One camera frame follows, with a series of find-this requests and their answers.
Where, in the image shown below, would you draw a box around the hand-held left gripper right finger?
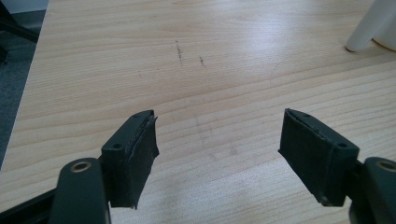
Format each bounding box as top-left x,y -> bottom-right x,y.
277,107 -> 361,207

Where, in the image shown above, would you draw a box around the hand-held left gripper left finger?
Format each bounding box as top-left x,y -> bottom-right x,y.
100,109 -> 161,210

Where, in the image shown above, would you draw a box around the white plastic object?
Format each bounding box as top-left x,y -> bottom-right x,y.
345,0 -> 396,53

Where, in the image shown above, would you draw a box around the dark metal stand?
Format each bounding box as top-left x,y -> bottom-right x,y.
0,0 -> 41,64

